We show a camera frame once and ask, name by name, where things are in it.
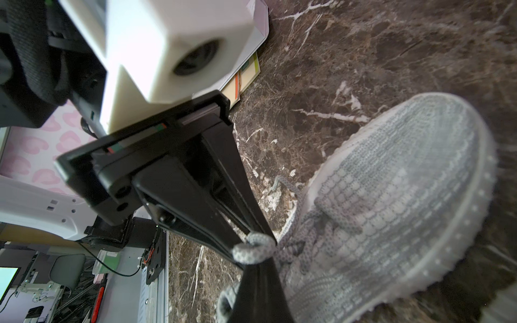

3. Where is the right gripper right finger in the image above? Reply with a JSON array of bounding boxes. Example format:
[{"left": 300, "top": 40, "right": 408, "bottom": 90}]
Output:
[{"left": 266, "top": 258, "right": 294, "bottom": 323}]

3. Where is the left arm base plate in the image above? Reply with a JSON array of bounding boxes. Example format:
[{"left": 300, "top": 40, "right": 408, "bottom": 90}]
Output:
[{"left": 143, "top": 229, "right": 167, "bottom": 285}]

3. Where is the grey knit sneaker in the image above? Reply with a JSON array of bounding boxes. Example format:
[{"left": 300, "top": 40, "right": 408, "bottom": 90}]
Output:
[
  {"left": 479, "top": 283, "right": 517, "bottom": 323},
  {"left": 232, "top": 92, "right": 497, "bottom": 322}
]

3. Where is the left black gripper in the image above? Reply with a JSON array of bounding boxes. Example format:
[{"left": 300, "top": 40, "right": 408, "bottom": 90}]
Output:
[{"left": 55, "top": 91, "right": 275, "bottom": 269}]

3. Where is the cream orange thin book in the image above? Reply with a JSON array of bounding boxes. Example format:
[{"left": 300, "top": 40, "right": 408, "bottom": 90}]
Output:
[{"left": 221, "top": 52, "right": 261, "bottom": 108}]

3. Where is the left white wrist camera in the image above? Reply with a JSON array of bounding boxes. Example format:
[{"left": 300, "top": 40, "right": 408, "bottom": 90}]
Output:
[{"left": 61, "top": 1, "right": 255, "bottom": 135}]

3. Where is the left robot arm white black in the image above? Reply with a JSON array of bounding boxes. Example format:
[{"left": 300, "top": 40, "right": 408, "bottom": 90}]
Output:
[{"left": 1, "top": 1, "right": 275, "bottom": 261}]

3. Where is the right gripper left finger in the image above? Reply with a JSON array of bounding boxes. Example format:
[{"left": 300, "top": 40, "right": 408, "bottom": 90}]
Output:
[{"left": 228, "top": 258, "right": 278, "bottom": 322}]

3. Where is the white hardcover book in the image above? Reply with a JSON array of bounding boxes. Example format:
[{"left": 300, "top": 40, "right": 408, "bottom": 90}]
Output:
[{"left": 214, "top": 0, "right": 269, "bottom": 90}]

